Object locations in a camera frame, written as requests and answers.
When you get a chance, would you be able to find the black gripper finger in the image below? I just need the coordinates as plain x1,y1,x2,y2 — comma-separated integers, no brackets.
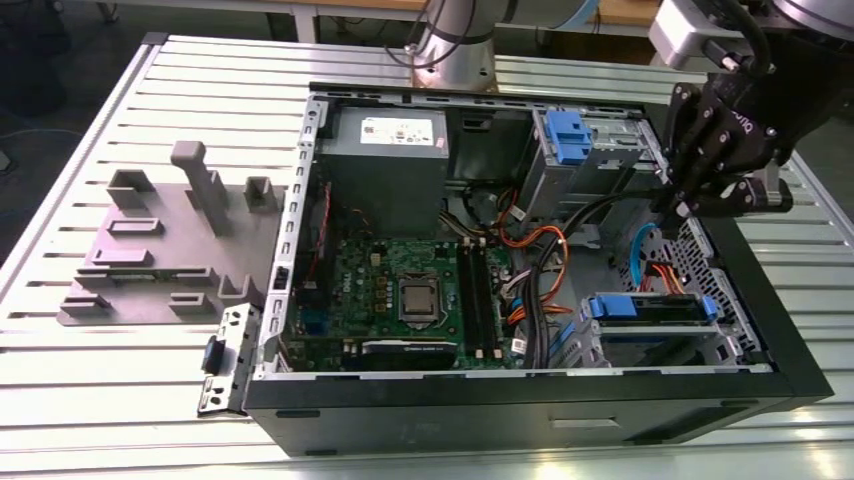
650,82,734,239
690,176,757,220

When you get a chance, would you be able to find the multicolour disk power wire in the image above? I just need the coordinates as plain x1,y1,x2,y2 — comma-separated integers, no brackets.
644,259,690,297

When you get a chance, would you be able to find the hard disk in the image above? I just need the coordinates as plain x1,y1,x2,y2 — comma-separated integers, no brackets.
585,293,724,330

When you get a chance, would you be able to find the metal disk bay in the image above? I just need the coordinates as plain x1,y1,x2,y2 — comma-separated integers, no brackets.
578,292,748,370

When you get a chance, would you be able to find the blue drive bay latch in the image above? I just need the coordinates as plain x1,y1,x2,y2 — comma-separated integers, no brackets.
543,110,594,166

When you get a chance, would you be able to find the metal drive cage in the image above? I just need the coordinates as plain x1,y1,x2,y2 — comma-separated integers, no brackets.
518,107,673,224

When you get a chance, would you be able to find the wooden top desk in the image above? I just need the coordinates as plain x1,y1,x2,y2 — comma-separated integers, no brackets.
586,0,664,66

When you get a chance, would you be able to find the black RAM slot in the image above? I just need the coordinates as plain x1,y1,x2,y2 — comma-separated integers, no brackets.
457,238,483,359
474,238,506,359

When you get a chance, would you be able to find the green motherboard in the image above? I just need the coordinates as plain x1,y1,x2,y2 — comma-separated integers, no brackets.
285,234,530,374

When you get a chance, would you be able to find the grey power supply unit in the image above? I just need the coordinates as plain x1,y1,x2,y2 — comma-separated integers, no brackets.
317,104,450,240

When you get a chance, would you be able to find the CPU socket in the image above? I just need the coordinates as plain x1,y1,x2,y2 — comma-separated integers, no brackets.
395,271,449,332

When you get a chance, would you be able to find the silver CPU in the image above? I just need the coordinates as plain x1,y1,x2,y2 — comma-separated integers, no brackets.
402,285,437,321

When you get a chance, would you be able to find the black graphics card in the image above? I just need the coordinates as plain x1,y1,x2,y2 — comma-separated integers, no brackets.
343,338,461,372

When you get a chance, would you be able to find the black PC case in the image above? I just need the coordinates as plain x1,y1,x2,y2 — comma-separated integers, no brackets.
241,82,837,457

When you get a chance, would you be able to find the grey parts rack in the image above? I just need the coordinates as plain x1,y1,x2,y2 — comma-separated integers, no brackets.
58,139,290,326

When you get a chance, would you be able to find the green RAM stick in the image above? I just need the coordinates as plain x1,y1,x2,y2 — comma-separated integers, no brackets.
106,268,179,282

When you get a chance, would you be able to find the black camera cable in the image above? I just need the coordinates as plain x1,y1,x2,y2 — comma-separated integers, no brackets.
724,0,778,75

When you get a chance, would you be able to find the blue data wire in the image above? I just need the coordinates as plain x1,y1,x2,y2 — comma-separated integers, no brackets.
629,222,669,294

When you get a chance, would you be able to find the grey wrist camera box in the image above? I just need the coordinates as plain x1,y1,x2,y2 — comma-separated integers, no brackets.
648,0,748,69

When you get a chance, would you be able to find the orange wire bundle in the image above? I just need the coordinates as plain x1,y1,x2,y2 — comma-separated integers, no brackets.
498,224,577,327

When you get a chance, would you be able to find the black cable bundle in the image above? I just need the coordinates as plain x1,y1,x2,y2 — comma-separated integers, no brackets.
519,189,669,370

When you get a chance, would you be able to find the metal card retention bracket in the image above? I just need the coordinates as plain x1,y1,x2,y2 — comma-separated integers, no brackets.
195,301,263,417

